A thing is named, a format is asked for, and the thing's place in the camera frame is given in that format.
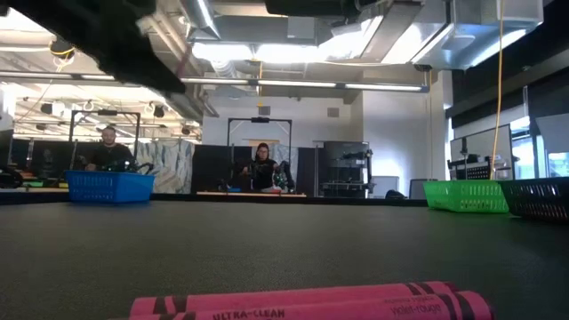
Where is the person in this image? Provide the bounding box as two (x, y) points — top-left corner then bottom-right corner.
(241, 141), (295, 193)
(83, 125), (136, 172)

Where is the black equipment rack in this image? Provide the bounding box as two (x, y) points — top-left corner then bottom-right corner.
(321, 140), (373, 199)

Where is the grey ceiling box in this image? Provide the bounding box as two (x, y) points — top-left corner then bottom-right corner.
(286, 15), (318, 42)

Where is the black plastic basket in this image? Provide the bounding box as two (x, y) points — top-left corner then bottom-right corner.
(497, 176), (569, 224)

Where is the blue plastic basket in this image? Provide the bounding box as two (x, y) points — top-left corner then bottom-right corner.
(64, 170), (156, 205)

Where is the green plastic basket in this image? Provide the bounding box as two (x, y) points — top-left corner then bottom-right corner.
(422, 179), (510, 215)

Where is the black gantry frame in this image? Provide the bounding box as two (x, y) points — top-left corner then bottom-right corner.
(227, 116), (293, 193)
(68, 109), (142, 172)

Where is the black metal table frame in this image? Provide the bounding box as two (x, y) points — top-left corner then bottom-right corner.
(0, 190), (429, 208)

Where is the yellow hanging cable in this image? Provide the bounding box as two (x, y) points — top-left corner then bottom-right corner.
(488, 0), (507, 181)

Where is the wooden background table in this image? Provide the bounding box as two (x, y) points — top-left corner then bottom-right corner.
(196, 190), (308, 198)

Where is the black partition panel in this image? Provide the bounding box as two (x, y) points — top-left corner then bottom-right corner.
(190, 143), (254, 195)

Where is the black table mat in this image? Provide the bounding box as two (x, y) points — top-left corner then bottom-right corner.
(0, 198), (569, 320)

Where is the round silver air duct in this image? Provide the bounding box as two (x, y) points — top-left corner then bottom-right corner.
(180, 0), (222, 41)

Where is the patterned curtain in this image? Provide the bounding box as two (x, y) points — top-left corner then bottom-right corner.
(134, 139), (196, 195)

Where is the large rectangular air duct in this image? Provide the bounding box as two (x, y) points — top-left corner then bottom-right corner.
(381, 0), (545, 71)

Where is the long ceiling light strip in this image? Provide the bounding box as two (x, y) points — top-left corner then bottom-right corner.
(179, 76), (430, 94)

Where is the pink crayon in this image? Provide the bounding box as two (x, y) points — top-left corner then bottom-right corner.
(108, 290), (495, 320)
(129, 280), (460, 317)

